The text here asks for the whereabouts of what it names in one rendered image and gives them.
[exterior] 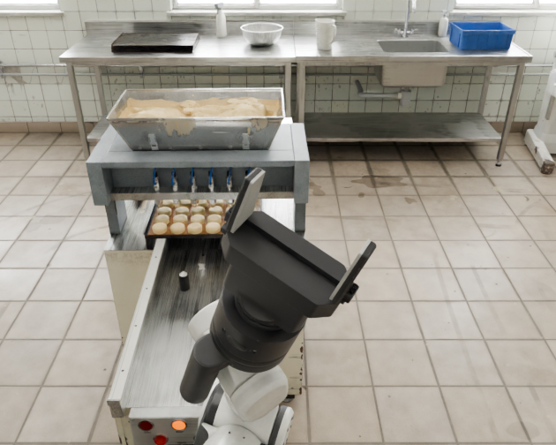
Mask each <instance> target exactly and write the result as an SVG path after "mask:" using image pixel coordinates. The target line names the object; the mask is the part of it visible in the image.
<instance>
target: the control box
mask: <svg viewBox="0 0 556 445"><path fill-rule="evenodd" d="M201 408H202V406H201V407H147V408H131V411H130V415H129V420H130V425H131V433H132V437H133V441H134V445H157V444H155V443H154V438H155V437H156V436H159V435H161V436H164V437H166V438H167V442H166V444H164V445H193V444H194V441H195V437H196V434H197V431H198V423H199V415H200V412H201ZM176 421H182V422H184V423H185V428H184V429H182V430H176V429H175V428H174V427H173V426H172V424H173V423H174V422H176ZM141 422H149V423H151V424H152V425H153V428H152V429H150V430H143V429H141V428H140V427H139V424H140V423H141Z"/></svg>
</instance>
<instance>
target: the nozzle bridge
mask: <svg viewBox="0 0 556 445"><path fill-rule="evenodd" d="M229 167H232V169H231V176H232V181H233V189H232V190H228V189H227V182H226V176H227V171H228V170H229ZM249 167H251V170H250V173H251V172H252V171H253V170H254V169H255V168H260V169H262V170H264V171H265V172H266V173H265V176H264V178H263V182H262V185H261V187H260V190H259V196H258V198H257V200H258V199H293V220H294V230H295V232H305V212H306V203H308V202H309V177H310V158H309V153H308V146H307V141H306V136H305V130H304V124H281V126H280V128H279V130H278V132H277V133H276V135H275V137H274V140H273V142H272V145H271V147H270V148H269V149H268V150H182V151H132V150H131V149H130V148H129V147H128V145H127V144H126V143H125V141H124V140H123V139H122V137H121V136H120V135H119V134H118V133H117V131H116V130H115V129H114V127H113V126H112V125H110V126H109V128H108V129H107V131H106V132H105V133H104V135H103V136H102V138H101V140H100V141H99V143H98V144H97V146H96V148H95V149H94V151H93V152H92V153H91V155H90V156H89V158H88V160H87V161H86V169H87V174H88V178H89V183H90V187H91V192H92V196H93V201H94V205H95V206H105V209H106V215H107V219H108V224H109V233H110V234H121V232H122V229H123V227H124V224H125V222H126V219H127V213H126V207H125V202H124V201H125V200H236V199H237V195H238V194H239V191H240V189H241V186H242V183H243V182H244V176H245V171H246V170H248V169H249ZM154 168H156V171H157V175H158V177H159V180H160V187H161V189H160V190H159V191H156V190H155V189H154V184H153V172H154ZM173 168H175V172H176V176H177V182H178V190H176V191H174V190H172V184H171V177H172V174H171V172H172V171H173ZM192 168H194V170H193V171H194V176H195V177H196V186H197V189H196V190H195V191H193V190H191V187H190V171H192ZM211 168H213V176H214V190H209V189H208V187H209V186H208V171H210V170H211Z"/></svg>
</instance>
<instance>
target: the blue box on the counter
mask: <svg viewBox="0 0 556 445"><path fill-rule="evenodd" d="M450 26H451V30H450V38H449V41H450V42H452V43H453V44H454V45H455V46H456V47H457V48H458V49H510V47H511V43H512V40H513V36H514V34H515V29H513V28H512V27H510V26H507V25H506V24H504V23H502V22H451V23H450Z"/></svg>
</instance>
